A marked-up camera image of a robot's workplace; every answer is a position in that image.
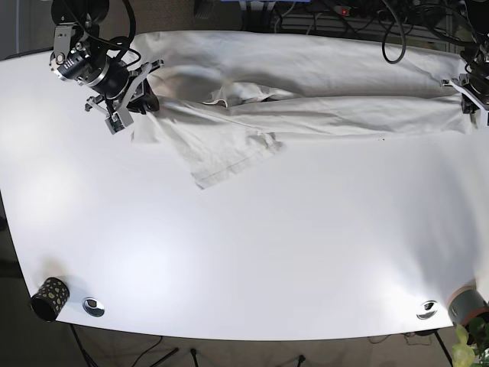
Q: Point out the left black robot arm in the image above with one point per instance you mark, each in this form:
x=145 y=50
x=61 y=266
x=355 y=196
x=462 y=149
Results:
x=463 y=24

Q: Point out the cream graphic print T-shirt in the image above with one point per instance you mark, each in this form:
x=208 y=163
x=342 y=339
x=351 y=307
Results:
x=228 y=99

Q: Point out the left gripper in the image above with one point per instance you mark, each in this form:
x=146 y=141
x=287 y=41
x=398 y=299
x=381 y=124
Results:
x=474 y=97

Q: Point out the black gold-dotted cup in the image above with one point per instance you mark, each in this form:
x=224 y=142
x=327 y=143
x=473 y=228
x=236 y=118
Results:
x=50 y=299

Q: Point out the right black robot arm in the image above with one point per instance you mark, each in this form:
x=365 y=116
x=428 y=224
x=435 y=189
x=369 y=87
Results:
x=111 y=68

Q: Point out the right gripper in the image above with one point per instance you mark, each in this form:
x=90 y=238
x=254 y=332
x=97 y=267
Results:
x=136 y=96

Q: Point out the grey plant pot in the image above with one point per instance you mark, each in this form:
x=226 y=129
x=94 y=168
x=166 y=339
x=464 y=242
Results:
x=465 y=305

